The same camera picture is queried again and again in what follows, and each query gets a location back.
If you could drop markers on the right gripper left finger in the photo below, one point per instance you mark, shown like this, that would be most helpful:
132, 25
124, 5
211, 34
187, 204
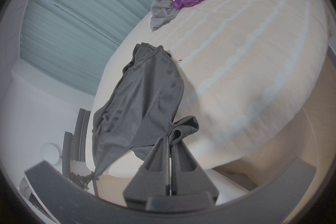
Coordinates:
153, 175

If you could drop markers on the bed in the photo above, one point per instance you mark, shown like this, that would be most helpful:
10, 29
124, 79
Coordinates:
236, 60

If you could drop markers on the grey garment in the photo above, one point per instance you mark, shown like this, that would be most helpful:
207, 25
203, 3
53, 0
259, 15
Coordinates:
160, 13

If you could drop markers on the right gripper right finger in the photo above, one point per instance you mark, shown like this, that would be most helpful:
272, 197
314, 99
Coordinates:
185, 175

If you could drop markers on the black chest of drawers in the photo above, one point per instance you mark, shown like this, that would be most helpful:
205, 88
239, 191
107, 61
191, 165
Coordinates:
81, 133

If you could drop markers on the black garment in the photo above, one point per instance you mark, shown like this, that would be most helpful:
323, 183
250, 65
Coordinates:
152, 86

